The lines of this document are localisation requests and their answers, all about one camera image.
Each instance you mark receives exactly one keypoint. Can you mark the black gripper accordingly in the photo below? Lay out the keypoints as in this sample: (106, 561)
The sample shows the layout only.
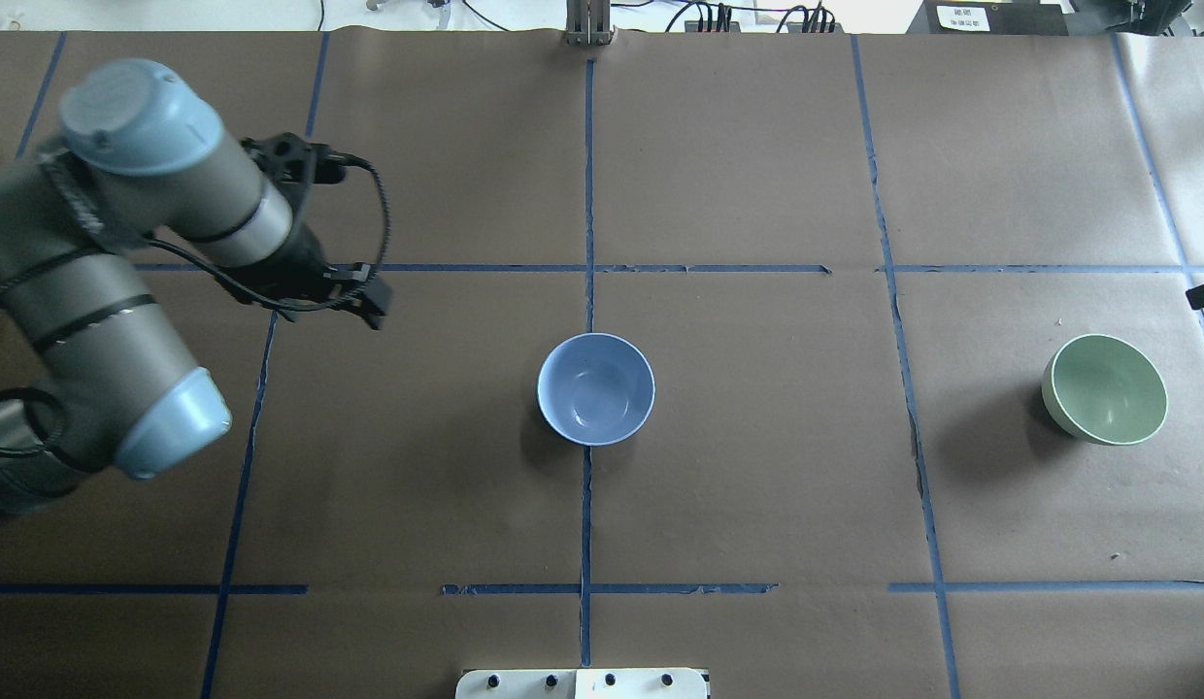
(301, 262)

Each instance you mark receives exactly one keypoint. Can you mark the green bowl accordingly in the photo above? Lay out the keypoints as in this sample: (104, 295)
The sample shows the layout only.
(1102, 390)

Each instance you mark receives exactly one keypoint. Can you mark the blue bowl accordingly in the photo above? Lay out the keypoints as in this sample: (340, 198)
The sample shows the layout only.
(596, 389)

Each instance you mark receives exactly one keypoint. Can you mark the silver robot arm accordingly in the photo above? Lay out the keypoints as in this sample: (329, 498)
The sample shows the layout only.
(141, 162)

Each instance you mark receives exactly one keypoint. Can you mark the black power box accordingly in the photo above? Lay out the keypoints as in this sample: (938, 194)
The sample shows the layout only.
(1002, 18)

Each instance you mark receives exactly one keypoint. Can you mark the aluminium frame post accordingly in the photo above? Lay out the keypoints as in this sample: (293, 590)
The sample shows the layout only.
(589, 23)

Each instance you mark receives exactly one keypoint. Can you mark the orange black cable connectors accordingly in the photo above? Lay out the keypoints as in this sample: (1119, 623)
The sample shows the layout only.
(722, 18)

